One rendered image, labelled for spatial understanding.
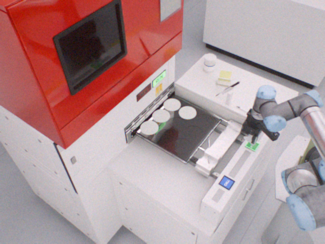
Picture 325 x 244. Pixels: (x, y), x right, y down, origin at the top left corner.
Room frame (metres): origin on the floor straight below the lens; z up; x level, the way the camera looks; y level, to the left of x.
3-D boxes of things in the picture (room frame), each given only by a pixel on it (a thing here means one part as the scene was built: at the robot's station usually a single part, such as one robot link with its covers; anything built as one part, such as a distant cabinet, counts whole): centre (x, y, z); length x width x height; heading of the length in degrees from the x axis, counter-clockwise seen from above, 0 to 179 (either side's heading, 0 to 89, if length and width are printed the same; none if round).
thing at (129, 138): (1.21, 0.07, 0.89); 0.44 x 0.02 x 0.10; 143
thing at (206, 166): (0.86, -0.20, 0.89); 0.08 x 0.03 x 0.03; 53
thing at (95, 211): (1.29, 0.46, 0.41); 0.82 x 0.71 x 0.82; 143
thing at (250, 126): (0.94, -0.42, 1.12); 0.09 x 0.08 x 0.12; 53
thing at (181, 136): (1.13, -0.07, 0.90); 0.34 x 0.34 x 0.01; 53
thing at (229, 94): (1.23, -0.35, 1.03); 0.06 x 0.04 x 0.13; 53
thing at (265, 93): (0.93, -0.43, 1.28); 0.09 x 0.08 x 0.11; 6
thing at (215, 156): (0.92, -0.25, 0.89); 0.08 x 0.03 x 0.03; 53
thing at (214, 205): (0.83, -0.36, 0.89); 0.55 x 0.09 x 0.14; 143
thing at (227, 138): (0.98, -0.29, 0.87); 0.36 x 0.08 x 0.03; 143
